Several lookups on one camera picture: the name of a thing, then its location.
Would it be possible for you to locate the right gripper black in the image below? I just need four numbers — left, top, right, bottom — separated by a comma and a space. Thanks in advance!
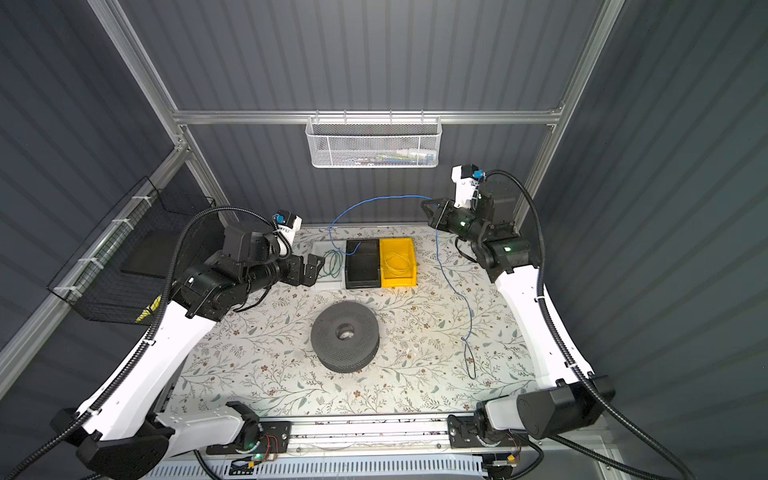
422, 199, 485, 247

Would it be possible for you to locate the blue cable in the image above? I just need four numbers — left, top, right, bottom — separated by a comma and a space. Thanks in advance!
326, 194, 478, 380

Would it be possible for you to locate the grey perforated spool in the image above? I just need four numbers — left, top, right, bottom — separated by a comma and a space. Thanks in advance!
310, 301, 380, 374

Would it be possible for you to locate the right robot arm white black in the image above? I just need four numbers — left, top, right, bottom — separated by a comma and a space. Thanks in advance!
422, 173, 615, 442

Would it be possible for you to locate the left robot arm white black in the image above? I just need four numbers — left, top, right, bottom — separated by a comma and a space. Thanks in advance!
53, 216, 325, 479

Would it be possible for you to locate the white plastic bin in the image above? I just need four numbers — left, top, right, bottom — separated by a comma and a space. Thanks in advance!
311, 240, 347, 290

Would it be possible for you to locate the black plastic bin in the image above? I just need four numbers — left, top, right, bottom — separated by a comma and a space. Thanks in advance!
344, 239, 381, 289

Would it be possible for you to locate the yellow plastic bin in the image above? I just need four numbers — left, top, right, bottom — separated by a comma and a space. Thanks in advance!
379, 238, 418, 288

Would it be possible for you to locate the yellow black item in basket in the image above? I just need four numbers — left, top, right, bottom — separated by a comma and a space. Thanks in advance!
134, 295, 162, 324

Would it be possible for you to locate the black pad in basket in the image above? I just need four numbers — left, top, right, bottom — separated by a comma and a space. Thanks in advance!
120, 230, 179, 279

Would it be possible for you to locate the white vented strip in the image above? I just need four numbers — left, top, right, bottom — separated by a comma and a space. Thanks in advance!
146, 454, 490, 480

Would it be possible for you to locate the green cable coil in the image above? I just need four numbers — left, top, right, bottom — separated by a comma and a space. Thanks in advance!
317, 249, 344, 281

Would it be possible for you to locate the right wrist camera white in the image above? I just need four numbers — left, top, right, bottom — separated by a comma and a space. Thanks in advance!
451, 164, 485, 209

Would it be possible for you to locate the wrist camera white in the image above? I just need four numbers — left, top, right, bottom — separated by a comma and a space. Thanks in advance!
273, 210, 302, 246
451, 164, 485, 209

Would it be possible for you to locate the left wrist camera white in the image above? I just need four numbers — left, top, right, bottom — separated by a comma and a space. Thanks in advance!
273, 210, 302, 246

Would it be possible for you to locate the white wire mesh basket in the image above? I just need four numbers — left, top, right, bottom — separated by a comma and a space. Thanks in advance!
305, 118, 443, 169

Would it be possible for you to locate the left black corrugated hose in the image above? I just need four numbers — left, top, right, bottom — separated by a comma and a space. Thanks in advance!
0, 206, 292, 480

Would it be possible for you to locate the black corrugated hose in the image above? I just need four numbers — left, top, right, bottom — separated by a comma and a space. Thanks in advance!
485, 169, 697, 480
0, 206, 292, 480

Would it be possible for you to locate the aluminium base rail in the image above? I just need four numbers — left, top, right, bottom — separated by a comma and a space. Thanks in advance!
128, 413, 619, 463

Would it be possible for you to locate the black wire basket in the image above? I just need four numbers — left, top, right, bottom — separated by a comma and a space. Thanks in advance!
48, 177, 216, 325

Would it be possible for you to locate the right black corrugated hose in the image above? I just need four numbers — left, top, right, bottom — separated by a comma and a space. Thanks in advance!
485, 169, 697, 480

